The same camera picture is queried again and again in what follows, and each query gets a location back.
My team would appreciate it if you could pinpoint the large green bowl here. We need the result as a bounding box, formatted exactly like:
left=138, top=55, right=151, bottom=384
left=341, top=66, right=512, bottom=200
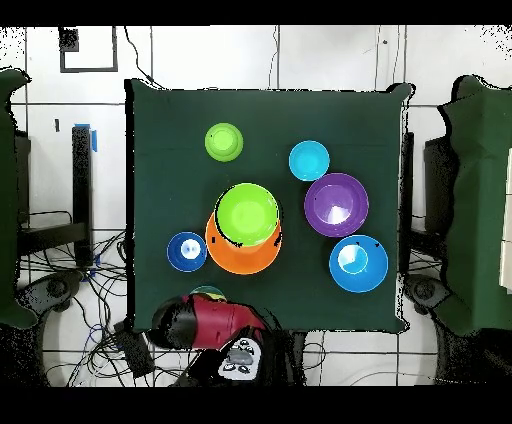
left=214, top=182, right=281, bottom=248

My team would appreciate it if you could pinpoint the large orange bowl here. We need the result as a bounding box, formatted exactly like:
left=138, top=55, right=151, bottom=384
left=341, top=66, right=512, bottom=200
left=204, top=213, right=283, bottom=276

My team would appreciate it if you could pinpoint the small green bowl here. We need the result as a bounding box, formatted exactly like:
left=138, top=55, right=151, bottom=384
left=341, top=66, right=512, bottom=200
left=204, top=122, right=245, bottom=163

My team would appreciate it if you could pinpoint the translucent blue ridged bowl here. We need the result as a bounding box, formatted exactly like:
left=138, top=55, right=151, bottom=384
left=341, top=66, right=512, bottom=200
left=189, top=285, right=228, bottom=302

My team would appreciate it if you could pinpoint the small dark blue bowl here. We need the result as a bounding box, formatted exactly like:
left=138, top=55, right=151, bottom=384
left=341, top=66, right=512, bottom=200
left=166, top=231, right=208, bottom=274

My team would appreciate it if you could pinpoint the small light blue bowl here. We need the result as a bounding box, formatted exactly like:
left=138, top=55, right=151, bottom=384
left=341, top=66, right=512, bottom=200
left=288, top=139, right=332, bottom=182

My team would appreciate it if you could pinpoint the purple bowl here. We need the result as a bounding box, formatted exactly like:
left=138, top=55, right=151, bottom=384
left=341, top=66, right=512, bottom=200
left=303, top=172, right=370, bottom=239

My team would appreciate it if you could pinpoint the dark green tablecloth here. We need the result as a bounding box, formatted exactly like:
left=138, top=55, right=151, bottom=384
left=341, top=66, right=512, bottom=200
left=125, top=77, right=413, bottom=333

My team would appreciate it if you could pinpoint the large blue bowl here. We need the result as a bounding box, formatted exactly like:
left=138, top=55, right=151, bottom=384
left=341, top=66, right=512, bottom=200
left=328, top=234, right=390, bottom=294

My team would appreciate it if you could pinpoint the black metal stand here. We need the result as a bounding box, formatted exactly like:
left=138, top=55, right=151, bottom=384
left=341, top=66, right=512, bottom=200
left=17, top=125, right=94, bottom=267

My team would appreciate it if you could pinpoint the dark grey seat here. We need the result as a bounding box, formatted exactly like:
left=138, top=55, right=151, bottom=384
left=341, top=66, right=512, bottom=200
left=403, top=273, right=450, bottom=317

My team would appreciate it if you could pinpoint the black power strip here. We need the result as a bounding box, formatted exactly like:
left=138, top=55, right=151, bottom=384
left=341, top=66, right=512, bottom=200
left=112, top=319, right=156, bottom=379

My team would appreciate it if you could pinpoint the dark green cloth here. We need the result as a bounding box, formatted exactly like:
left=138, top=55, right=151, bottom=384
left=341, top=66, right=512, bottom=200
left=433, top=75, right=512, bottom=337
left=0, top=67, right=39, bottom=330

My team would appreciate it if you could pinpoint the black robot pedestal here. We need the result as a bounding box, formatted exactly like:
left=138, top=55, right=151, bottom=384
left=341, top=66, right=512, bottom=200
left=279, top=330, right=309, bottom=387

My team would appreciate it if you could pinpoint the black square floor frame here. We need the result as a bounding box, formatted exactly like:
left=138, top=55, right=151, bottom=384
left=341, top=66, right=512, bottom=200
left=59, top=26, right=119, bottom=74

